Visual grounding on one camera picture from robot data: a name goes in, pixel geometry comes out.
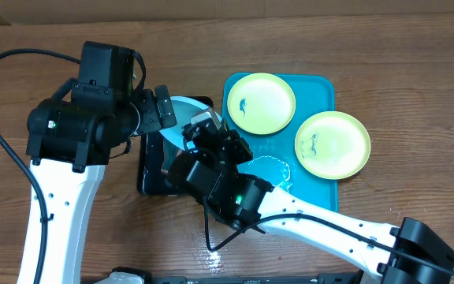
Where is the teal plastic tray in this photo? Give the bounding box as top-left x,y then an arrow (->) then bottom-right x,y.
222,73 -> 338,211

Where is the light blue plate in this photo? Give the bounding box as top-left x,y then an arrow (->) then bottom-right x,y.
160,96 -> 214,150

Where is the black water tray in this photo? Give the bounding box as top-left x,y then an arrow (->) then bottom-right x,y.
136,95 -> 214,197

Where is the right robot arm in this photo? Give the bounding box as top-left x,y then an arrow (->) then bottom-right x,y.
169,118 -> 454,283

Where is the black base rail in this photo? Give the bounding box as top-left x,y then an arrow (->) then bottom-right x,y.
149,271 -> 363,284

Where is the yellow-green plate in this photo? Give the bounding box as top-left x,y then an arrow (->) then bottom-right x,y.
226,73 -> 296,135
294,111 -> 371,180

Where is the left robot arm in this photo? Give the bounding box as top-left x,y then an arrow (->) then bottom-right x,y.
17,42 -> 177,283

